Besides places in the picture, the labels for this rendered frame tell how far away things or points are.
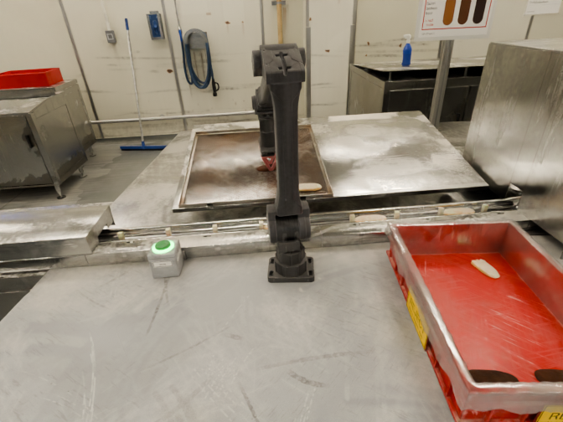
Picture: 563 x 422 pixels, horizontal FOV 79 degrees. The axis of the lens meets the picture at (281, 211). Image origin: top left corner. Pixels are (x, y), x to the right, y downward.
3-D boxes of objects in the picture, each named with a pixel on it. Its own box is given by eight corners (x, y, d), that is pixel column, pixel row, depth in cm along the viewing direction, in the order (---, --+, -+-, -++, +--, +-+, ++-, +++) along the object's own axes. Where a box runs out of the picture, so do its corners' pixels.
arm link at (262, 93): (255, 71, 70) (307, 68, 71) (251, 43, 69) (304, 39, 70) (250, 112, 112) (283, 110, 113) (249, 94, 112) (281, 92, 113)
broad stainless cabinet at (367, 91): (371, 199, 292) (384, 71, 241) (343, 155, 382) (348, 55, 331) (589, 182, 300) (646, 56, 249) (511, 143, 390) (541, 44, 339)
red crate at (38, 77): (-4, 90, 339) (-11, 75, 333) (14, 83, 370) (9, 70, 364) (49, 85, 345) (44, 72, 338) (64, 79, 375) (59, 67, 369)
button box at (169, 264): (153, 289, 92) (143, 256, 87) (160, 270, 99) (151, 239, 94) (184, 286, 93) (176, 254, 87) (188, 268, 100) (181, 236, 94)
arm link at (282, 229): (279, 259, 85) (300, 256, 86) (276, 223, 80) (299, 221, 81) (274, 238, 93) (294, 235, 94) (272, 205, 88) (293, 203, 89)
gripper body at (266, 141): (276, 140, 125) (275, 121, 120) (281, 154, 117) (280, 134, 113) (258, 142, 124) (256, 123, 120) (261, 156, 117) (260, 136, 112)
